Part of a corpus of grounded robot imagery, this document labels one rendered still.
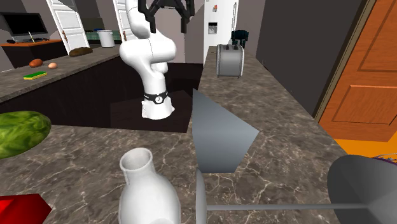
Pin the white panelled door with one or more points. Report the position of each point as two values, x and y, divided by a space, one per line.
122 18
69 24

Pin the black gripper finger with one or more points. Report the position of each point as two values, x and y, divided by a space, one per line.
187 9
145 11

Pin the red box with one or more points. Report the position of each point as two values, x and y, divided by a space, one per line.
21 209

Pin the white refrigerator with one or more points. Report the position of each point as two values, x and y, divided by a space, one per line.
221 18

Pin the white bin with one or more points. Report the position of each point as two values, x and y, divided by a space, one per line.
106 38

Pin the pale egg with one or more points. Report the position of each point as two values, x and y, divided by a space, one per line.
52 65

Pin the green watermelon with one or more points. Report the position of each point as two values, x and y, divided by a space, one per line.
21 131

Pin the orange wooden door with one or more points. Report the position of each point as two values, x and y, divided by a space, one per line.
369 77

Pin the black coffee machine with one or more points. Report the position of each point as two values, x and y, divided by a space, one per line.
240 36

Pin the yellow green sponge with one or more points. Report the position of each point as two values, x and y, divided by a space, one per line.
35 75

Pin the brown bread loaf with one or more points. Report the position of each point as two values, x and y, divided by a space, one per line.
80 51

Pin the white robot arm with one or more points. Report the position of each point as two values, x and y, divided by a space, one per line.
149 52

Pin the brown potato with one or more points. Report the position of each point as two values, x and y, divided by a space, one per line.
36 63

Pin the dark robot stand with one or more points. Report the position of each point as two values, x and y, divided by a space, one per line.
130 118

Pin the white bottle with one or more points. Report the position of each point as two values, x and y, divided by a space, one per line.
149 195

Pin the orange desk with monitor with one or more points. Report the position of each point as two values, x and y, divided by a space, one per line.
28 54

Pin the silver toaster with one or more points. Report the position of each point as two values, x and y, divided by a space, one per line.
229 60

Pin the grey stemmed glass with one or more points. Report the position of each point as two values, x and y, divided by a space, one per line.
359 186

